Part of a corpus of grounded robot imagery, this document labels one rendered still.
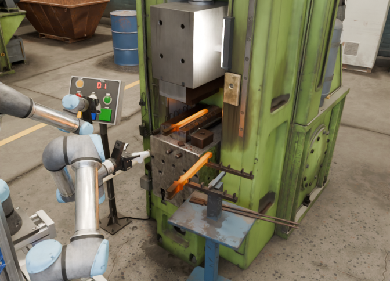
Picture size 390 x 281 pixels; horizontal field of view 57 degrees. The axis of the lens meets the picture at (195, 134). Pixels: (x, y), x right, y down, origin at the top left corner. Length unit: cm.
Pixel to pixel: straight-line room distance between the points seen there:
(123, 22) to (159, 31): 456
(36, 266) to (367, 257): 229
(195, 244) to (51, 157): 129
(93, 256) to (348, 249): 210
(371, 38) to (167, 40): 537
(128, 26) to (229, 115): 472
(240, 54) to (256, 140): 47
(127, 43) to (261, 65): 494
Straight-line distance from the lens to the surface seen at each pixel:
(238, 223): 193
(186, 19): 189
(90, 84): 240
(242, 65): 191
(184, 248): 256
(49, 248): 135
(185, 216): 196
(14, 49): 724
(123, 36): 662
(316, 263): 280
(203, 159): 190
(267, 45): 183
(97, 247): 133
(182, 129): 213
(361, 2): 696
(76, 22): 838
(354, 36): 704
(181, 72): 198
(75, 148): 145
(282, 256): 278
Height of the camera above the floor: 195
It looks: 28 degrees down
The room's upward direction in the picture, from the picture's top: 1 degrees clockwise
